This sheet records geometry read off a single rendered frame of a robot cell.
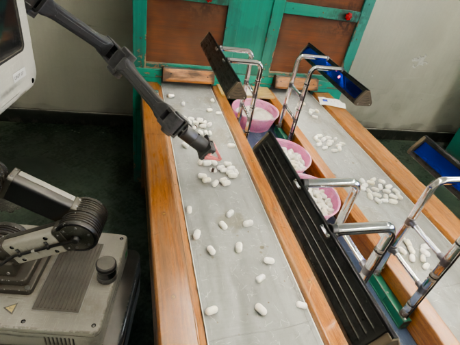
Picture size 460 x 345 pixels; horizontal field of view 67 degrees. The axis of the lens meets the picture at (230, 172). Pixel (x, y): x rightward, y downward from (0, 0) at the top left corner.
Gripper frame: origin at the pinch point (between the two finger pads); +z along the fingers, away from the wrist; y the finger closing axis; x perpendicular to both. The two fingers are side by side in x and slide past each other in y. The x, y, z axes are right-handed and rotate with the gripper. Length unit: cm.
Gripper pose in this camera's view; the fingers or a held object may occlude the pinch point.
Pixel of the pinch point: (219, 158)
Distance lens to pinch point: 136.0
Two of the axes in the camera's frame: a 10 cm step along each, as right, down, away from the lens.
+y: -2.1, -6.0, 7.7
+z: 6.6, 5.0, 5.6
